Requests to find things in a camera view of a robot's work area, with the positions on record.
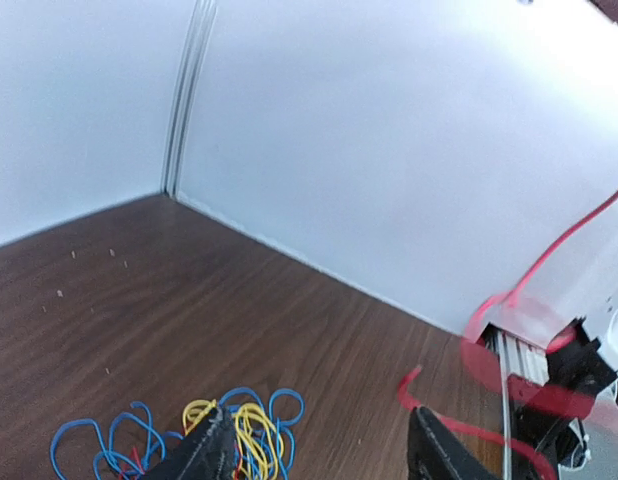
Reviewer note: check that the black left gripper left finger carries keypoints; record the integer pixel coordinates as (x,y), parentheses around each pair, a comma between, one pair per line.
(208,452)

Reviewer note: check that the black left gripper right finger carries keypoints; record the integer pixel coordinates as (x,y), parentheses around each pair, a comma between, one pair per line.
(434,452)

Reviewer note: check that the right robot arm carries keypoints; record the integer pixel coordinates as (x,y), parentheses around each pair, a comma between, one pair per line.
(596,450)

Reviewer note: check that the right corner aluminium post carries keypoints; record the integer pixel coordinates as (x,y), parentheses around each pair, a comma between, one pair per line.
(194,50)

